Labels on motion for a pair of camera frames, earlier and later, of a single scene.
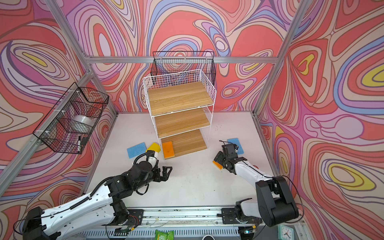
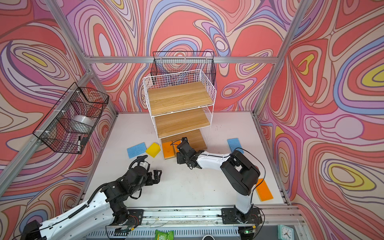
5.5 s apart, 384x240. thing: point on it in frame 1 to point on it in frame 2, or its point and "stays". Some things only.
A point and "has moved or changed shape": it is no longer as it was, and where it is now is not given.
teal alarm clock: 285,233 stays
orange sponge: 217,165 has moved or changed shape
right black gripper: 219,157 to 179,158
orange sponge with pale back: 168,150 stays
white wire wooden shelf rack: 181,104 stays
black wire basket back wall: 166,63 stays
